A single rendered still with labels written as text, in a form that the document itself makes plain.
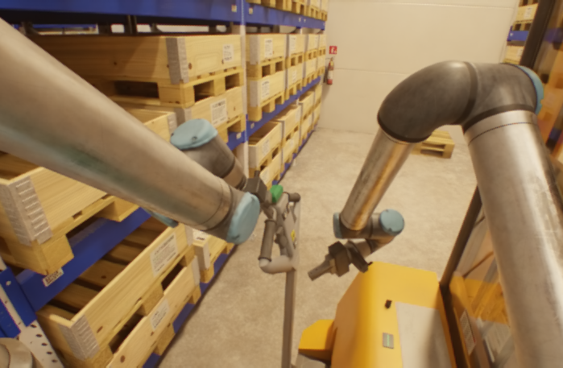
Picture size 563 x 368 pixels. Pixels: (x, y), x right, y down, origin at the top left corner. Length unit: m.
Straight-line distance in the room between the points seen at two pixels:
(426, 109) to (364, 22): 5.79
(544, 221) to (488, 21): 6.13
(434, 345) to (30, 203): 1.42
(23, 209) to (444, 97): 1.09
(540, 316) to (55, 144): 0.59
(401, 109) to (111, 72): 1.58
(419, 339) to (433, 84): 0.98
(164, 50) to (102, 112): 1.35
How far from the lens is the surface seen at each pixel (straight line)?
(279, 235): 0.95
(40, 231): 1.15
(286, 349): 1.49
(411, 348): 1.29
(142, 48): 1.72
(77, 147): 0.29
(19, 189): 1.08
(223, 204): 0.45
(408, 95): 0.59
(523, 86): 0.66
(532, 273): 0.54
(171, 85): 1.65
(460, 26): 6.49
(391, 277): 1.51
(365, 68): 6.36
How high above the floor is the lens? 1.89
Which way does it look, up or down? 28 degrees down
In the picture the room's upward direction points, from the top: 2 degrees clockwise
